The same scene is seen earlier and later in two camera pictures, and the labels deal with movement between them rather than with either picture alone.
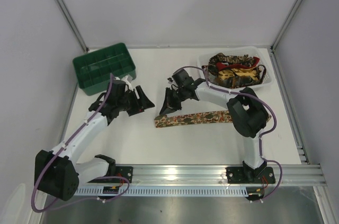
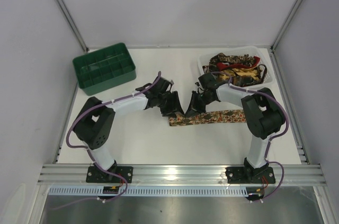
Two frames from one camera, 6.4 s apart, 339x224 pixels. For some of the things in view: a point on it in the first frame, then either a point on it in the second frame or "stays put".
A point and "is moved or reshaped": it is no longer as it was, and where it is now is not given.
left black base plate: x=122 y=171 stays put
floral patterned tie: x=164 y=121 is moved or reshaped
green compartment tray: x=94 y=70 stays put
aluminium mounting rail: x=155 y=176 stays put
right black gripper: x=174 y=96 -> x=199 y=99
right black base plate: x=250 y=175 stays put
